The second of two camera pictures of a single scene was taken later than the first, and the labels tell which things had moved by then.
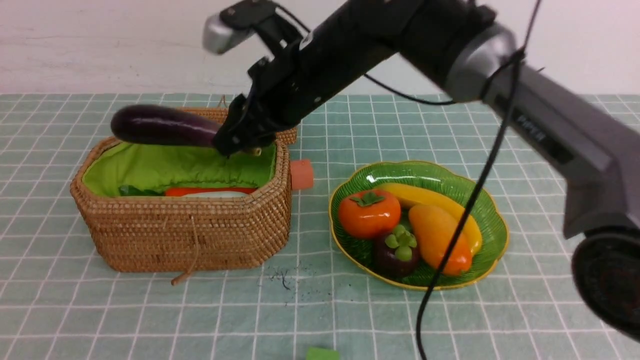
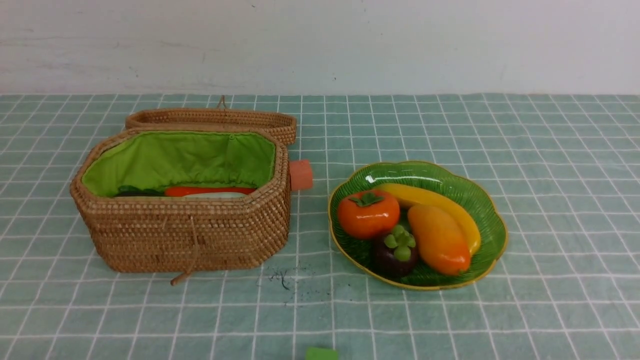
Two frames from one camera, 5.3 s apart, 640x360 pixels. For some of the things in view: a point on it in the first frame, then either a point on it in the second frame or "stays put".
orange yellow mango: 435,230 stays put
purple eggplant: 165,123 -> 130,191
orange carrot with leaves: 134,190 stays put
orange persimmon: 369,213 stays put
